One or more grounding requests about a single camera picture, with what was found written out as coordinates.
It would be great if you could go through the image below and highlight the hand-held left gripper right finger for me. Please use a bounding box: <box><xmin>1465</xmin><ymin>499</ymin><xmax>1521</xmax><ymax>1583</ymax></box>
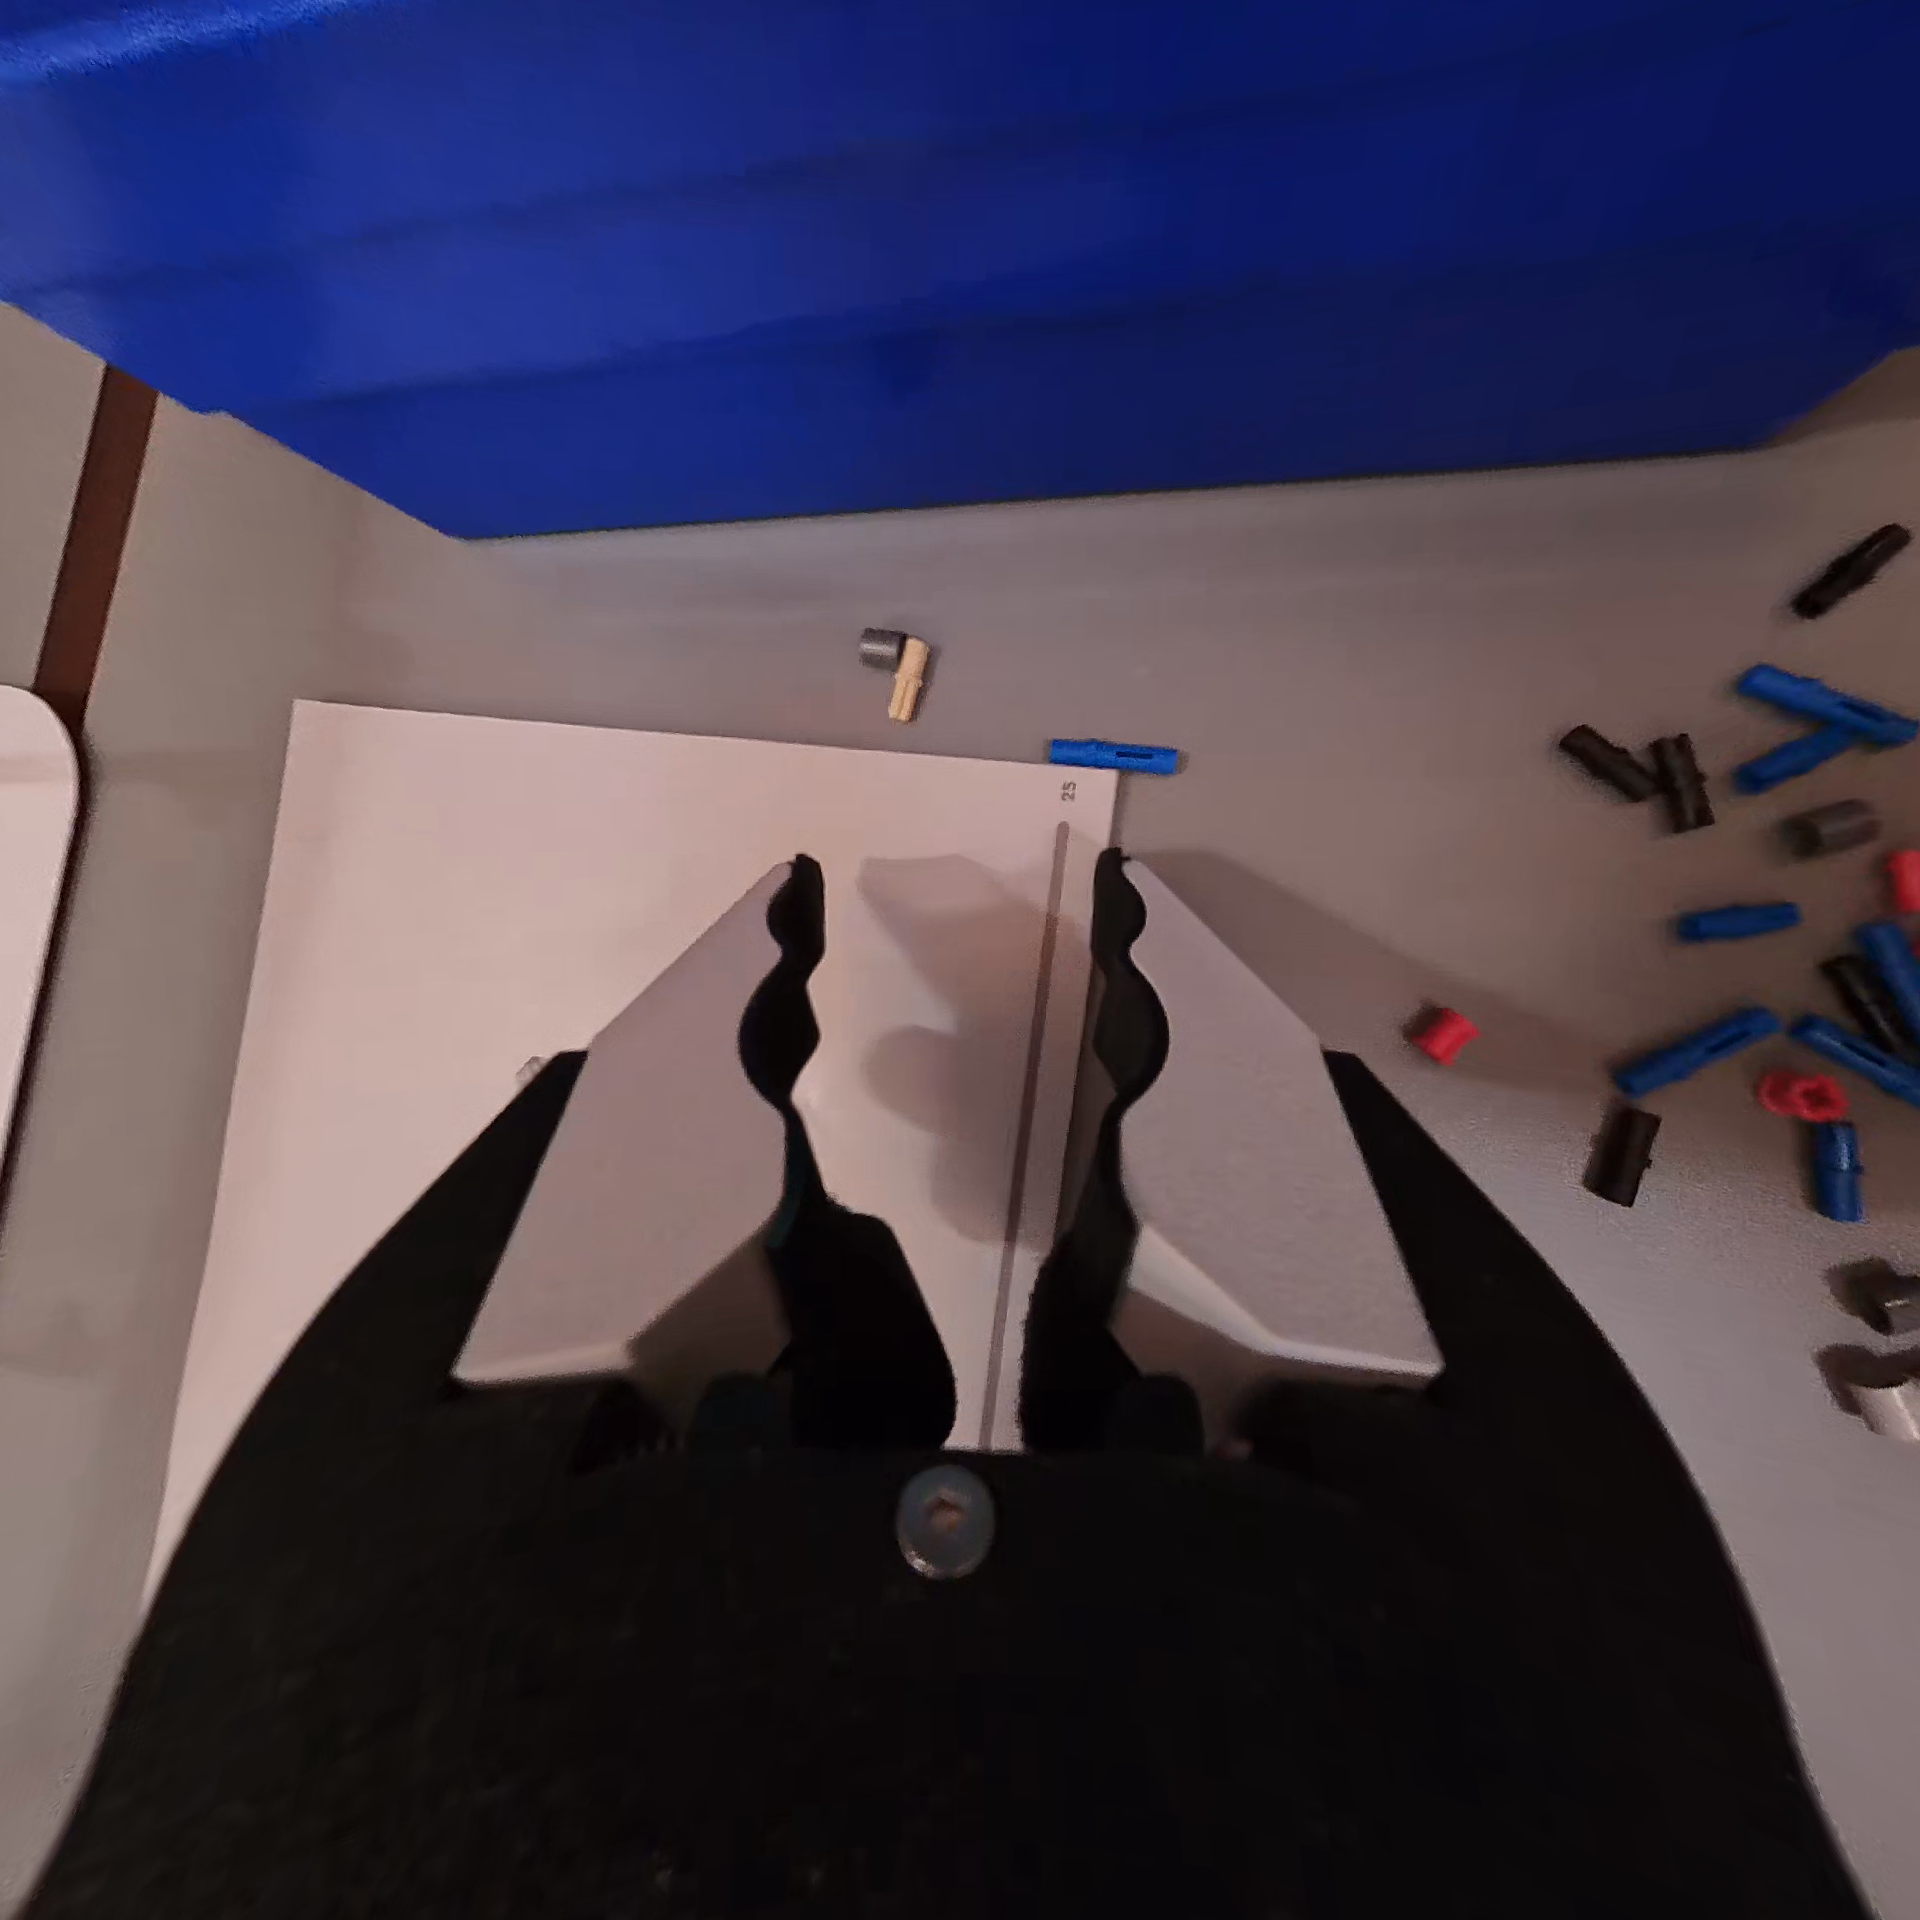
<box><xmin>1017</xmin><ymin>843</ymin><xmax>1450</xmax><ymax>1451</ymax></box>

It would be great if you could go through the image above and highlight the tan lego pin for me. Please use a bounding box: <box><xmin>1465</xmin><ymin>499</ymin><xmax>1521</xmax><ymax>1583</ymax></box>
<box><xmin>856</xmin><ymin>623</ymin><xmax>935</xmax><ymax>724</ymax></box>

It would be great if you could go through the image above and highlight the white desk stand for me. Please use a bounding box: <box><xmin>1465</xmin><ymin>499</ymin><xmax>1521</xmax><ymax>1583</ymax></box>
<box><xmin>0</xmin><ymin>684</ymin><xmax>83</xmax><ymax>1201</ymax></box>

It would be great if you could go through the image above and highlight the lego instruction booklet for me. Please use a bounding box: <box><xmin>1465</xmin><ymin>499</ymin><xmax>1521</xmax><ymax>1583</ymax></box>
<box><xmin>152</xmin><ymin>698</ymin><xmax>1128</xmax><ymax>1576</ymax></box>

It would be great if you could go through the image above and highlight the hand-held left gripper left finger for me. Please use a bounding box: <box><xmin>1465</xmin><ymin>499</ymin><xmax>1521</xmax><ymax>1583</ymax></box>
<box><xmin>450</xmin><ymin>852</ymin><xmax>958</xmax><ymax>1451</ymax></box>

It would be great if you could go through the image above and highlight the pile of lego pins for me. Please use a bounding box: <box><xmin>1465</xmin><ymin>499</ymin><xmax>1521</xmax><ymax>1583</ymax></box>
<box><xmin>1554</xmin><ymin>521</ymin><xmax>1920</xmax><ymax>1444</ymax></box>

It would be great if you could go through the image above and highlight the blue plastic bin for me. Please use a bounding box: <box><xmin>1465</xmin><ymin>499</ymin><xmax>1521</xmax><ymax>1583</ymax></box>
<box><xmin>0</xmin><ymin>0</ymin><xmax>1920</xmax><ymax>542</ymax></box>

